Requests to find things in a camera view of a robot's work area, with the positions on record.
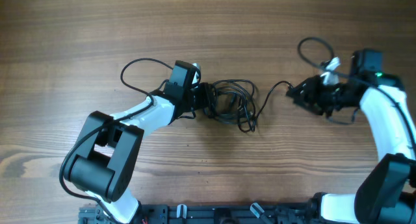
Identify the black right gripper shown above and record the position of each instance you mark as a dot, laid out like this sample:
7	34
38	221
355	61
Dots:
316	95

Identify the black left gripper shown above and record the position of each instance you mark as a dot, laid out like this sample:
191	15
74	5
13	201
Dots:
207	95

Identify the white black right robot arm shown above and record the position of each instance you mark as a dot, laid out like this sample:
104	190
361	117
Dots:
382	99

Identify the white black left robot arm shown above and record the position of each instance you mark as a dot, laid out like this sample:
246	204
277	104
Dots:
100	165

